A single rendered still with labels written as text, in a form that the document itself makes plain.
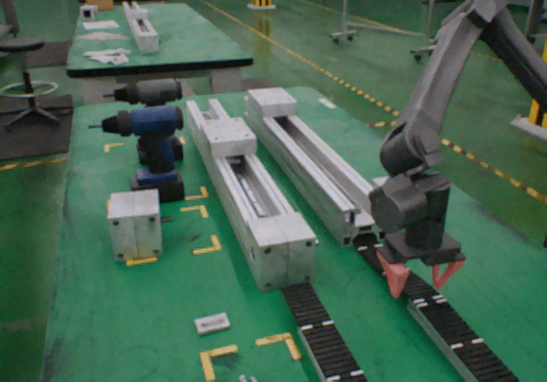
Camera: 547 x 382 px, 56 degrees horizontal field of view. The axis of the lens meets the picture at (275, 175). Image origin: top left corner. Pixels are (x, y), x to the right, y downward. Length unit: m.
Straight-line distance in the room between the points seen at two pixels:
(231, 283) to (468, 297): 0.41
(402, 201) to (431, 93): 0.22
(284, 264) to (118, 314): 0.28
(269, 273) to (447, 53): 0.49
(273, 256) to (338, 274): 0.14
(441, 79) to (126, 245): 0.64
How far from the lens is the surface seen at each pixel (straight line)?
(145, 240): 0.99
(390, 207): 0.72
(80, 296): 0.95
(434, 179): 0.79
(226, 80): 2.76
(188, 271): 0.96
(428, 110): 0.84
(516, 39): 1.15
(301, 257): 0.88
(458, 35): 1.01
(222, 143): 1.20
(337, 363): 0.74
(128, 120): 1.13
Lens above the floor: 1.33
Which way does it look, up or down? 25 degrees down
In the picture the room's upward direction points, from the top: straight up
